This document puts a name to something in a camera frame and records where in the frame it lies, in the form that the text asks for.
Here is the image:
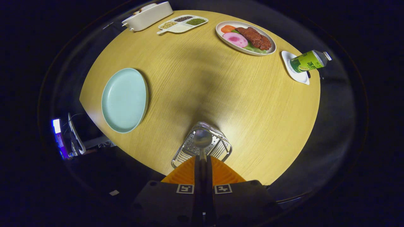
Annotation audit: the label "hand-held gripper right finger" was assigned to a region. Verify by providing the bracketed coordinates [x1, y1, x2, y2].
[206, 156, 283, 227]

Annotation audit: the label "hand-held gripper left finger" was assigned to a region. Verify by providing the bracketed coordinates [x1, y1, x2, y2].
[131, 155, 202, 227]

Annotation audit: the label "metal spoon with brown handle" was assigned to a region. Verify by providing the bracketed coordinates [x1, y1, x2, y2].
[193, 129, 213, 164]

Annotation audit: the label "light teal plate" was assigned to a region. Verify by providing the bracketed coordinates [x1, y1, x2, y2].
[101, 68, 149, 134]

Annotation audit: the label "white square saucer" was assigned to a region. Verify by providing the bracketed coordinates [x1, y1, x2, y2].
[281, 50, 310, 85]

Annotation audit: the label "green lettuce leaf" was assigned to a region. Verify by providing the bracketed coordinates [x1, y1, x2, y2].
[230, 29, 268, 54]

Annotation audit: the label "white oval food plate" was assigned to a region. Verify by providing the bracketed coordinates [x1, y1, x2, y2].
[216, 21, 277, 56]

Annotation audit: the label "pink radish slice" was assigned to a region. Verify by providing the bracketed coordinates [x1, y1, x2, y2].
[223, 32, 248, 48]

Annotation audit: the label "lit blue screen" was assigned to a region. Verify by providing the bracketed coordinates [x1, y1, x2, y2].
[51, 118, 68, 160]

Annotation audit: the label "brown meat pieces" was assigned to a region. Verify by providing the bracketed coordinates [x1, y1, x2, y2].
[235, 27, 272, 51]

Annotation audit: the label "white divided dish with beans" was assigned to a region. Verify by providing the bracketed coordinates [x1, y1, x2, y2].
[157, 15, 209, 34]

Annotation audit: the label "green label drink bottle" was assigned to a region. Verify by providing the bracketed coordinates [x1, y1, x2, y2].
[289, 50, 332, 73]

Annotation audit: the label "white toaster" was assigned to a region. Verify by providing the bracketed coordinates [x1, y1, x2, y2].
[122, 1, 174, 32]

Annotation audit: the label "metal wire basket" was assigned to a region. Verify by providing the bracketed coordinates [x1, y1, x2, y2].
[171, 121, 233, 169]

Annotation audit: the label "white curved frame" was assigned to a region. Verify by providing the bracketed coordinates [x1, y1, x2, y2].
[68, 113, 111, 155]

